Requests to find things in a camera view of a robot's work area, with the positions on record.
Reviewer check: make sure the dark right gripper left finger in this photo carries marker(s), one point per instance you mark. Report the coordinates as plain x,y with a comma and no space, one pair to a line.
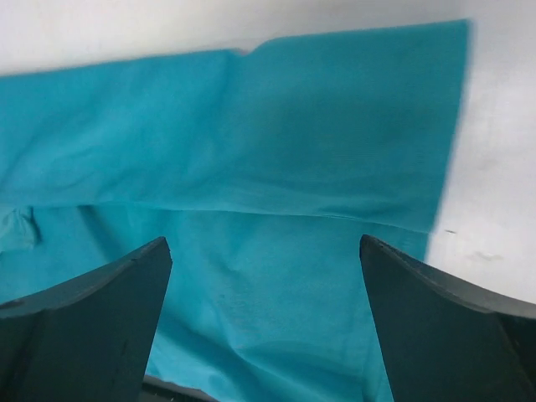
88,338

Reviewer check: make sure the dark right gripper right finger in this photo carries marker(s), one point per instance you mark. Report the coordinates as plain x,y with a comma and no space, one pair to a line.
443,338

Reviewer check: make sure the teal t shirt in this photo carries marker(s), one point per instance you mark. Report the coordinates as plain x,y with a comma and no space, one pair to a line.
263,171

